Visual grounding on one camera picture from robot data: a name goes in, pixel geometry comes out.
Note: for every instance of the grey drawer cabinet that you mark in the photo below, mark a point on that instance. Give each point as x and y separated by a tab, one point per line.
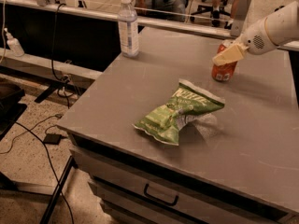
141	192

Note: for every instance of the green chip bag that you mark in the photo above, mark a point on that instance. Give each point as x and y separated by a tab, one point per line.
187	104

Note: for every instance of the orange soda can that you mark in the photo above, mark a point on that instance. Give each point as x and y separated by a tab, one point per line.
225	72

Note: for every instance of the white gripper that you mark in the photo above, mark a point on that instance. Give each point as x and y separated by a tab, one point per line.
254	41

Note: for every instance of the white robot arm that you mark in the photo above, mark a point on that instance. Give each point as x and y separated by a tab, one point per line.
274	30

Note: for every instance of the metal divider rail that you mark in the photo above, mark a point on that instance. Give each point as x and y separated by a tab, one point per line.
165	24

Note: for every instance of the small white pump bottle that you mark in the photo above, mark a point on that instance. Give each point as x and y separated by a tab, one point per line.
14	44

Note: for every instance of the clear plastic water bottle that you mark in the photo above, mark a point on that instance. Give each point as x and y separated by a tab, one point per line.
128	29

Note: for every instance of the black power adapter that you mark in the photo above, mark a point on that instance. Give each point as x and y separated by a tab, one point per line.
52	139

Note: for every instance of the grey metal bracket post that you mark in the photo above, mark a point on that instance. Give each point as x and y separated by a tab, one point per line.
240	16

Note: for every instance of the black drawer handle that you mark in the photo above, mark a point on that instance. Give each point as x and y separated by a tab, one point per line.
159	197

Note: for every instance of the seated person legs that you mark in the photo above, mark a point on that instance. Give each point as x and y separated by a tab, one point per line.
218	0

